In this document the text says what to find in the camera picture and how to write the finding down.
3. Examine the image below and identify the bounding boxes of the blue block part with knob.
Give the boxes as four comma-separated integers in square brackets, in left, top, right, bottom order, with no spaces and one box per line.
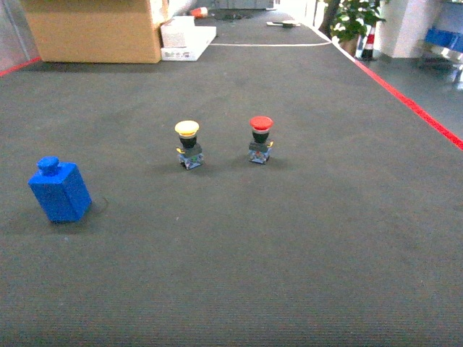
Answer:
[28,156,92,223]

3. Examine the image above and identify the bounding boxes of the red mushroom push button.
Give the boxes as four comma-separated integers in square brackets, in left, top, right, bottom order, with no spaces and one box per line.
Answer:
[248,116,274,164]

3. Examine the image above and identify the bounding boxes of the yellow mushroom push button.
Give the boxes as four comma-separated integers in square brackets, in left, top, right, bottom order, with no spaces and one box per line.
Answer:
[174,120,204,170]

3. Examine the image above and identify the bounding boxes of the white flat boxes stack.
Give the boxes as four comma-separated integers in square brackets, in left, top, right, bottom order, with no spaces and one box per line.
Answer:
[161,16,217,61]

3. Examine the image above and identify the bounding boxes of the red white traffic cone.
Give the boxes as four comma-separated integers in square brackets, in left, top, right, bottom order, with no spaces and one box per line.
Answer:
[360,25,375,61]

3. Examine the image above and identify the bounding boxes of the potted green plant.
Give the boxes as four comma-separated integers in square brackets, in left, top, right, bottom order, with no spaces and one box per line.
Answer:
[318,0,386,57]

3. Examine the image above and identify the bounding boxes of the large cardboard box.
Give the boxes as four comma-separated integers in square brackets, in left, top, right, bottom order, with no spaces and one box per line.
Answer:
[21,0,168,64]

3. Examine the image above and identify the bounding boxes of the dark conveyor belt with red frame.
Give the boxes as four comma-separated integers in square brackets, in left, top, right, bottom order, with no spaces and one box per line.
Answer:
[1,13,462,346]

